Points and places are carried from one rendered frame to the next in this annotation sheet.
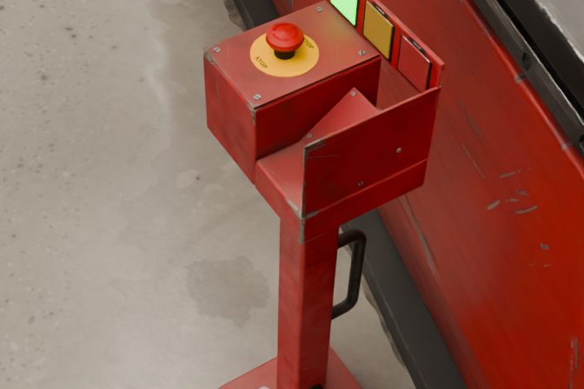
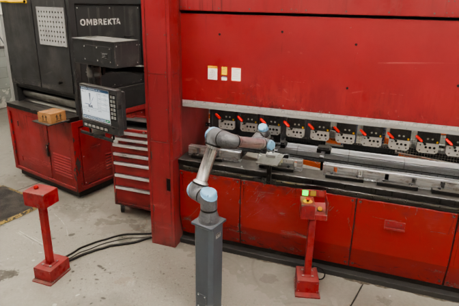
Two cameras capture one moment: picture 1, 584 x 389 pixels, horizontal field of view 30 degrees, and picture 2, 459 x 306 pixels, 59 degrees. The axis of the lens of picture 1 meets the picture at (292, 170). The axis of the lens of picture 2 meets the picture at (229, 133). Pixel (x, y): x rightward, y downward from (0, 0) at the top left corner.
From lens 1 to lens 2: 273 cm
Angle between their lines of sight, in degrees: 51
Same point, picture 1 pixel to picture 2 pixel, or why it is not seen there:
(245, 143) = (312, 213)
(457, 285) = (317, 235)
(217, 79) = (305, 207)
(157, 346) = (273, 291)
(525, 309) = (335, 223)
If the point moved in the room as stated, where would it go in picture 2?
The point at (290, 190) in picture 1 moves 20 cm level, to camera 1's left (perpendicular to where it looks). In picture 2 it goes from (322, 214) to (309, 225)
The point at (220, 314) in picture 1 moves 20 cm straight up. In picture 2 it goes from (273, 281) to (274, 261)
